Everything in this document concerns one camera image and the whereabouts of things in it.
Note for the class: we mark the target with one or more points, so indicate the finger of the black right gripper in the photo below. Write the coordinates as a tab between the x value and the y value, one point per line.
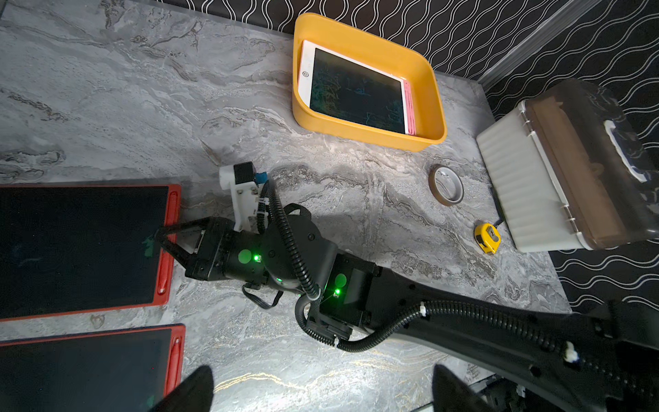
170	233
184	258

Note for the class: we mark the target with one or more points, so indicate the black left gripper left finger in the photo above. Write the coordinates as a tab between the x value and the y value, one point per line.
194	394

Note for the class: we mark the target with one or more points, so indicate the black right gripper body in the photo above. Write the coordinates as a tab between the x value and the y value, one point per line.
225	254

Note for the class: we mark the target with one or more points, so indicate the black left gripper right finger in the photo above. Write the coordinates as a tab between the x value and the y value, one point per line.
451	394

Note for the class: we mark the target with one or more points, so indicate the red writing tablet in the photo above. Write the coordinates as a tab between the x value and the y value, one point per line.
124	370
70	249

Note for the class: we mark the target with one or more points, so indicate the white writing tablet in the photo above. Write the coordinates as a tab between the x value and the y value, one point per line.
344	88

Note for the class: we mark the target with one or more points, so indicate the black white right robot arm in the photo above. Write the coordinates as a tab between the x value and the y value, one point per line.
603	362

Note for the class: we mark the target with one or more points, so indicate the pink writing tablet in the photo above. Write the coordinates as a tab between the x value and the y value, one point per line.
409	108

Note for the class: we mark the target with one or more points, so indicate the yellow plastic storage tray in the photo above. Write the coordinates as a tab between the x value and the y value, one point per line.
381	54

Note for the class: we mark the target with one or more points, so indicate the yellow tape measure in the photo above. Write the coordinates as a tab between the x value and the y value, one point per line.
487	238

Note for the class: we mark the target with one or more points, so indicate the white toolbox brown lid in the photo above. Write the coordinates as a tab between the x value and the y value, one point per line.
569	172

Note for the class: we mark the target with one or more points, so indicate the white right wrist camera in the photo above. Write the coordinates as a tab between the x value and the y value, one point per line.
240	181

